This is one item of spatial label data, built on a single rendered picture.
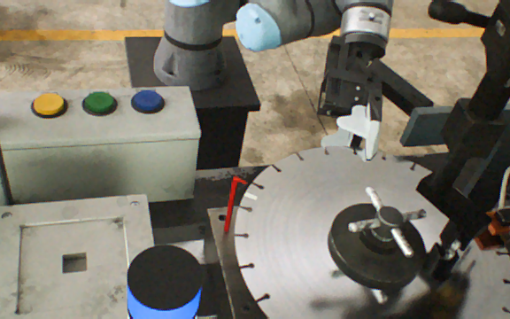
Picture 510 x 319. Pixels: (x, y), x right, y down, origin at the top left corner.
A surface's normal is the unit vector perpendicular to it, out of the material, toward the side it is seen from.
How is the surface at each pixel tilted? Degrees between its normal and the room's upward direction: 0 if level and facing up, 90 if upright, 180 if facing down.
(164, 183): 90
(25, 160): 90
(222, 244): 0
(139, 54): 0
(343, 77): 34
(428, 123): 90
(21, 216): 0
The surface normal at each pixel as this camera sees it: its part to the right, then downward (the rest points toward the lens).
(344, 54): 0.07, -0.20
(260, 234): 0.15, -0.70
